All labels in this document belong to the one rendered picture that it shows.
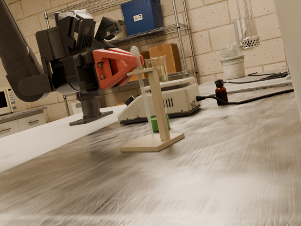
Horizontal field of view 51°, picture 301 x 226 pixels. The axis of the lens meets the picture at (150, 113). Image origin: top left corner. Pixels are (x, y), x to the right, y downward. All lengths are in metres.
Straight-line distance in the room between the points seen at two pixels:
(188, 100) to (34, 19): 3.67
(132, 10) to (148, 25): 0.23
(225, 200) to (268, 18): 2.98
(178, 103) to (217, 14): 2.55
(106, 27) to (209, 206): 0.74
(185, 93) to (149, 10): 2.39
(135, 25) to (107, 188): 2.86
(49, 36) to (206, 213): 0.47
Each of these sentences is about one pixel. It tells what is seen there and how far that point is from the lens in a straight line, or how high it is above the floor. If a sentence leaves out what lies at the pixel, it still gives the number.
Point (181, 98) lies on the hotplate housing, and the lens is 0.76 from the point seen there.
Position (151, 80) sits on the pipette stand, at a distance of 0.49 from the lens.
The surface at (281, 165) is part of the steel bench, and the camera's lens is 0.35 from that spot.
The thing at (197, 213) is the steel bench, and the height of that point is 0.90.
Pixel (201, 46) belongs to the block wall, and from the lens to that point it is 3.28.
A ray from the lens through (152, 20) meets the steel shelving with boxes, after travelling 3.09.
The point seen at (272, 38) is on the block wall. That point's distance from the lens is 3.21.
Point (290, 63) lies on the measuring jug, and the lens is 0.20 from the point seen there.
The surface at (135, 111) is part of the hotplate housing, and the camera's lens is 0.81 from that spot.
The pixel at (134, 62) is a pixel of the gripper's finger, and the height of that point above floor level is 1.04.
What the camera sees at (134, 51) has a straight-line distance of 0.51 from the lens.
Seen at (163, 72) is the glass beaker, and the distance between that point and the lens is 0.81.
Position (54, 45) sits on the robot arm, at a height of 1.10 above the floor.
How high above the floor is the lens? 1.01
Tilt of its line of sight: 7 degrees down
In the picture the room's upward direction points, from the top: 11 degrees counter-clockwise
